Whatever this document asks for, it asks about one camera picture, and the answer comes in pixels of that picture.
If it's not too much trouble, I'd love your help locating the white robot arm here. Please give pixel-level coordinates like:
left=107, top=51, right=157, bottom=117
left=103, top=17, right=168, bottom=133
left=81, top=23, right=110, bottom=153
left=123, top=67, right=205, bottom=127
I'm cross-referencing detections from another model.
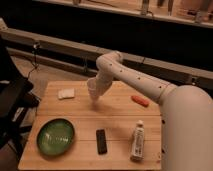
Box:
left=96, top=51, right=213, bottom=171

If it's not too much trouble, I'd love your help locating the black remote control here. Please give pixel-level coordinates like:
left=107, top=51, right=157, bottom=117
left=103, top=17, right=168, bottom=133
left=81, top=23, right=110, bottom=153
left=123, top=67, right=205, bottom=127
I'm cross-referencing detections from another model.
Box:
left=96, top=129, right=107, bottom=154

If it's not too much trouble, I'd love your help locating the green ceramic bowl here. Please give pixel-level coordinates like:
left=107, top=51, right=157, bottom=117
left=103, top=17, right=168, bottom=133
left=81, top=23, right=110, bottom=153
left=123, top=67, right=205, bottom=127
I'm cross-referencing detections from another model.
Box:
left=36, top=118, right=75, bottom=156

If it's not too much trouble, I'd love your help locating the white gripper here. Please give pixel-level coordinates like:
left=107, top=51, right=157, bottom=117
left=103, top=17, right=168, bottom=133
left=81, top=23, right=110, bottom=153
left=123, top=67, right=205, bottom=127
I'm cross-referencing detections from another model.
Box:
left=96, top=75, right=113, bottom=96

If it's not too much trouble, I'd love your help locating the black hanging cable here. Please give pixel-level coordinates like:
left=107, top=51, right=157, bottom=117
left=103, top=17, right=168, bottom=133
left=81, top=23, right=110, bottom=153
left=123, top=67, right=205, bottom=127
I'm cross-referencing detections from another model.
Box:
left=27, top=40, right=41, bottom=81

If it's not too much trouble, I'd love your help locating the orange carrot toy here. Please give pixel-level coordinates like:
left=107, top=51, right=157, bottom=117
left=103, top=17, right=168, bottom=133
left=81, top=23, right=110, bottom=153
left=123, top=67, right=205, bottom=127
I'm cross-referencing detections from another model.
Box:
left=131, top=96, right=149, bottom=107

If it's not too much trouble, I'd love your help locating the black chair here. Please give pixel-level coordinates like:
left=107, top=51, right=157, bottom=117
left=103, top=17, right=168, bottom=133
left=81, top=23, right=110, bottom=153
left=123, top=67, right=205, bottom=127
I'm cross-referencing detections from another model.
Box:
left=0, top=36, right=39, bottom=157

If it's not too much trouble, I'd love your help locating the white glue bottle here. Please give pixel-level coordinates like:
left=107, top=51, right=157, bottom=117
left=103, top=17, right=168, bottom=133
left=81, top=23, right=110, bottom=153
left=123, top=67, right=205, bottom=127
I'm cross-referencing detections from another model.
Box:
left=130, top=120, right=145, bottom=162

